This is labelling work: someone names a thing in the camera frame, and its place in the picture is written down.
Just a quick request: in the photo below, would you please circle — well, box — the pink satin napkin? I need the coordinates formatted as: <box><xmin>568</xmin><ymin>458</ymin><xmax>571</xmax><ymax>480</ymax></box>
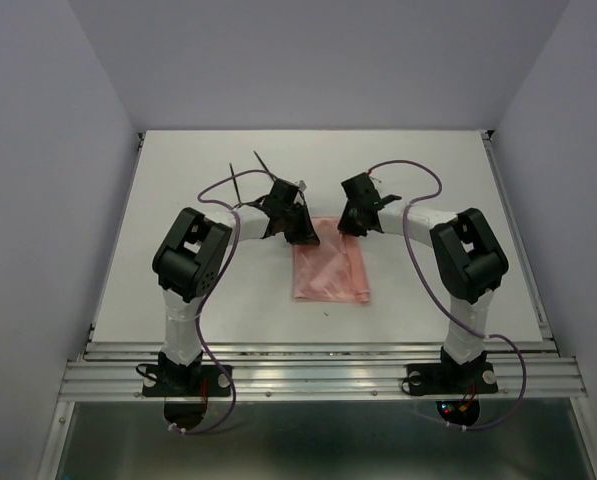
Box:
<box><xmin>292</xmin><ymin>217</ymin><xmax>371</xmax><ymax>305</ymax></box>

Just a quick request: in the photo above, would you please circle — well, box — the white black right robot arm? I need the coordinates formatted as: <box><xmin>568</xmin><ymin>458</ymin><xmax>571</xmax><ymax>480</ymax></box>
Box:
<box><xmin>338</xmin><ymin>173</ymin><xmax>509</xmax><ymax>390</ymax></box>

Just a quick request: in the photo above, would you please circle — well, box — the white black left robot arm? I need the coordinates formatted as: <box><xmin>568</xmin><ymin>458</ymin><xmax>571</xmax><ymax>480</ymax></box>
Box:
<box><xmin>152</xmin><ymin>179</ymin><xmax>320</xmax><ymax>394</ymax></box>

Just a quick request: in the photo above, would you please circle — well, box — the black fork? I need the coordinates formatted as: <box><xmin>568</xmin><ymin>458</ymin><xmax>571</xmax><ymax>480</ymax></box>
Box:
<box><xmin>253</xmin><ymin>150</ymin><xmax>277</xmax><ymax>181</ymax></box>

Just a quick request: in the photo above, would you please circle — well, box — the black spoon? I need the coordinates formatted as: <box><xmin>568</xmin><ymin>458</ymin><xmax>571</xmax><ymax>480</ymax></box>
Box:
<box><xmin>229</xmin><ymin>162</ymin><xmax>242</xmax><ymax>207</ymax></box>

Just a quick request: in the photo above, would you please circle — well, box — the aluminium frame rail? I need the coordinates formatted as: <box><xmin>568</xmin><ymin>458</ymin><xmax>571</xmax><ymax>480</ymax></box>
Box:
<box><xmin>59</xmin><ymin>339</ymin><xmax>587</xmax><ymax>402</ymax></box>

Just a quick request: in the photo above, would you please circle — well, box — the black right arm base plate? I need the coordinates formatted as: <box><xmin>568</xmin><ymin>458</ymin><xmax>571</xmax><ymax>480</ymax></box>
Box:
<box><xmin>400</xmin><ymin>362</ymin><xmax>499</xmax><ymax>397</ymax></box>

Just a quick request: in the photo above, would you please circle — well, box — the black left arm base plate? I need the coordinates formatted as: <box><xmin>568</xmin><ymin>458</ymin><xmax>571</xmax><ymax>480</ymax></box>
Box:
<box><xmin>136</xmin><ymin>364</ymin><xmax>232</xmax><ymax>398</ymax></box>

